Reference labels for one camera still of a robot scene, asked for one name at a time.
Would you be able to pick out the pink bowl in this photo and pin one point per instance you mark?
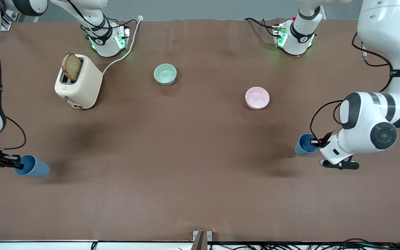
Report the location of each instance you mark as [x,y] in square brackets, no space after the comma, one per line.
[257,98]

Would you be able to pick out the brown bread slice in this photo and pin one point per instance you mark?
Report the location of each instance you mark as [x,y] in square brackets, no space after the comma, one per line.
[71,66]

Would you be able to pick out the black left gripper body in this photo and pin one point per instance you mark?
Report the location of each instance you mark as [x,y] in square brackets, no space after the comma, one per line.
[325,140]

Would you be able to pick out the blue plastic cup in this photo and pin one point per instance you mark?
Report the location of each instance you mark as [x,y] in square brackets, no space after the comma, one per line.
[302,147]
[38,168]

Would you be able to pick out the mint green bowl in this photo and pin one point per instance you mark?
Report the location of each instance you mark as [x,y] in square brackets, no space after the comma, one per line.
[165,74]

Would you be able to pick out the grey metal bracket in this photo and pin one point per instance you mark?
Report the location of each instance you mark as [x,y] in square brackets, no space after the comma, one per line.
[196,235]

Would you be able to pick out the brown table mat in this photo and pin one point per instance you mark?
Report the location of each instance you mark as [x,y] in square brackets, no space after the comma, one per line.
[200,187]

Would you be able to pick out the aluminium frame profile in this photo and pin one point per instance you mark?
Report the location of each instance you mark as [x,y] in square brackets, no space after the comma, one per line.
[7,24]

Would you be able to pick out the cream white toaster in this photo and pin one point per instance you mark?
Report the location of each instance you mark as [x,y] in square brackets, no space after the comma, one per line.
[87,86]

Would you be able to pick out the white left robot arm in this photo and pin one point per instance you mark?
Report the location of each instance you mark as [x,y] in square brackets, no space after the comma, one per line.
[384,34]

